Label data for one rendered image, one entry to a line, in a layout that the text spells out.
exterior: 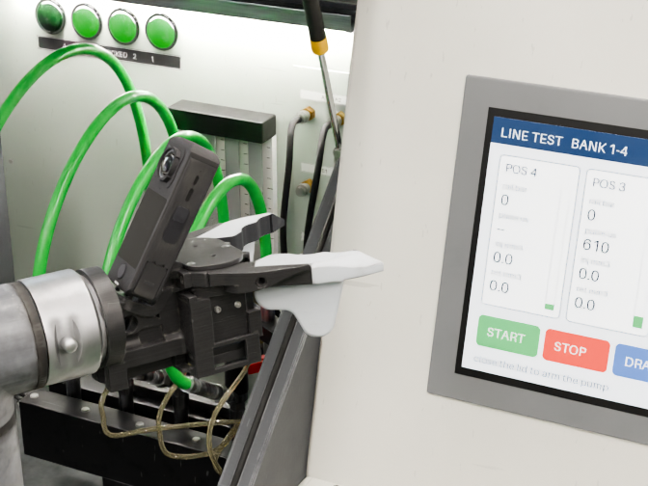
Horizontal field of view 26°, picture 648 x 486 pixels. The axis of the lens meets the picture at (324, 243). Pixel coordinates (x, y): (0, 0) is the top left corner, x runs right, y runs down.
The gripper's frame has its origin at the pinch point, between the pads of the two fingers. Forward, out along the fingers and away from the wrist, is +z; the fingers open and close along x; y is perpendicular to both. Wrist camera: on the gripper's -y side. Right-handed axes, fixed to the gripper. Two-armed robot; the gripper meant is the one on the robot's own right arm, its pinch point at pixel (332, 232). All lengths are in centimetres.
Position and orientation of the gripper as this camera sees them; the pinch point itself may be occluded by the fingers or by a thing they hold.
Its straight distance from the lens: 106.7
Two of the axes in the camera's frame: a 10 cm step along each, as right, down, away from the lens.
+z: 8.6, -2.1, 4.7
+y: 0.7, 9.5, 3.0
